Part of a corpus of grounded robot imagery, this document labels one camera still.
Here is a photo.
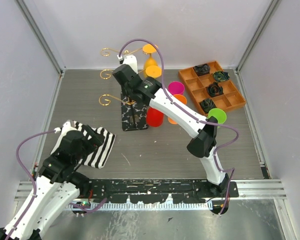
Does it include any gold wine glass rack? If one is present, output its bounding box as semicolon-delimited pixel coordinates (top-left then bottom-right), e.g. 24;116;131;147
98;48;148;132

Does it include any yellow plastic wine glass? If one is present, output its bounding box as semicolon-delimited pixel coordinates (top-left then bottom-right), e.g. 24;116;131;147
142;43;158;70

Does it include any red plastic wine glass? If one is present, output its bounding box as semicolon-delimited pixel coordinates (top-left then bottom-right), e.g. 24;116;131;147
146;107;164;127

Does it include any orange plastic wine glass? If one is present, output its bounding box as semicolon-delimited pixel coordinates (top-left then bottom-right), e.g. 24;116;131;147
167;94;188;125

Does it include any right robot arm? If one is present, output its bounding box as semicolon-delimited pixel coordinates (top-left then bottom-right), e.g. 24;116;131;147
112;64;232;198

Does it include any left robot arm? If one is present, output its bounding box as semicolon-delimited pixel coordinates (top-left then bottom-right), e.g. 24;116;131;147
0;121;105;240

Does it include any pink plastic wine glass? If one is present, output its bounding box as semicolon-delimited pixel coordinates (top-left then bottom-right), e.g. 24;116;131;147
168;81;185;95

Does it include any green plastic wine glass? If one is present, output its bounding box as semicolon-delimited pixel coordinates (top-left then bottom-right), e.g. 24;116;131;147
207;108;227;125

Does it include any black white striped cloth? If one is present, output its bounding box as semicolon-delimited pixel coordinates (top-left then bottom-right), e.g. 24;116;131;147
51;119;117;170

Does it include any dark rose top left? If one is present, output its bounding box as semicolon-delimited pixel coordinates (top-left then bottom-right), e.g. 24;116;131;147
193;63;211;77

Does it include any dark rose bottom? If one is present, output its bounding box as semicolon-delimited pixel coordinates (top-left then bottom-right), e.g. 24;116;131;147
199;98;216;114

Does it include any dark red rose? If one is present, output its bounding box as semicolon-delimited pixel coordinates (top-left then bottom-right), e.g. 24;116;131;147
206;82;224;98

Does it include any orange compartment tray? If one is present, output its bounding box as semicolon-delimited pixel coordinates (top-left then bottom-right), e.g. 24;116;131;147
178;61;246;115

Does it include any dark green rose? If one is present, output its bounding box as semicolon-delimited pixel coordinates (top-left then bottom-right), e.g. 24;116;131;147
212;71;230;83

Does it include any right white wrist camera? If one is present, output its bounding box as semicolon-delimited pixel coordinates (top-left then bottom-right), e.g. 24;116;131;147
117;54;138;73

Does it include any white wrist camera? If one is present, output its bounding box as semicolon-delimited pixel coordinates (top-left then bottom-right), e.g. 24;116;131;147
53;120;77;136
117;54;138;73

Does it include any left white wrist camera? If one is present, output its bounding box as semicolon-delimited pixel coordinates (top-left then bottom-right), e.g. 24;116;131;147
53;120;77;136

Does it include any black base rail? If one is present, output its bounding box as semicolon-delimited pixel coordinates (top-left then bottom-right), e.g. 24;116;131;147
79;179;226;204

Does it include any white slotted cable duct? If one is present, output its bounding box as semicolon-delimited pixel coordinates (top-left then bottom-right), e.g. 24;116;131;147
67;201;213;212

